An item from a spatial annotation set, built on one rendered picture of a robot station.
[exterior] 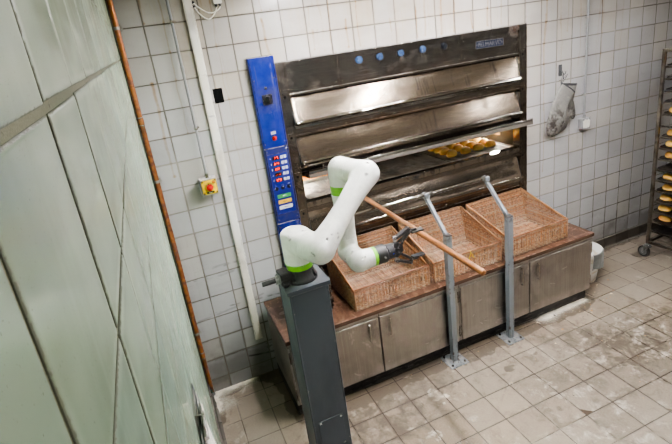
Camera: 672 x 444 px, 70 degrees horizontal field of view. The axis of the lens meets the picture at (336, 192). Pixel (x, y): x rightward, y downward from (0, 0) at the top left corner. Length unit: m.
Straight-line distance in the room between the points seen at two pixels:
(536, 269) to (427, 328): 0.94
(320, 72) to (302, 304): 1.54
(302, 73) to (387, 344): 1.81
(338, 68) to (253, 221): 1.13
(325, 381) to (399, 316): 0.90
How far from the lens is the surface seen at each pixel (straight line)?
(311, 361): 2.39
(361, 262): 2.28
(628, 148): 5.04
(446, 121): 3.61
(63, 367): 0.22
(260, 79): 2.98
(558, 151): 4.40
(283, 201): 3.15
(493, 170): 3.99
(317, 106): 3.14
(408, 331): 3.31
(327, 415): 2.62
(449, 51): 3.60
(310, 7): 3.12
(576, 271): 4.10
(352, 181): 2.12
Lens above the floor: 2.27
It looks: 19 degrees down
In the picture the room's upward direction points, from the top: 8 degrees counter-clockwise
